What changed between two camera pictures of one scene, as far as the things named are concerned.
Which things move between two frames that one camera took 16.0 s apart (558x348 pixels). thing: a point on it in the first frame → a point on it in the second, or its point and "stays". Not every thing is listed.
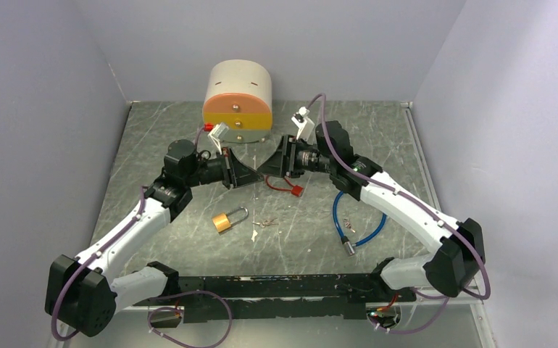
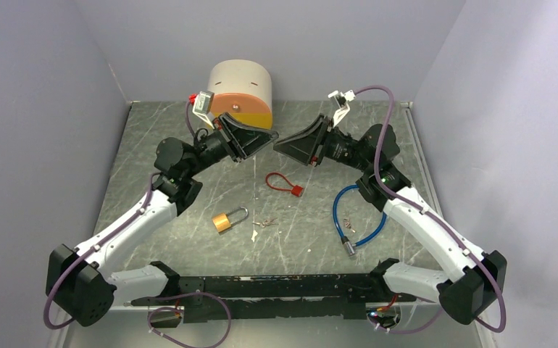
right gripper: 283,162 → 300,146
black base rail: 230,296 stays
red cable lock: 296,190 stays
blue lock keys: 348,225 stays
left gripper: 235,173 → 232,132
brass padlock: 222,222 stays
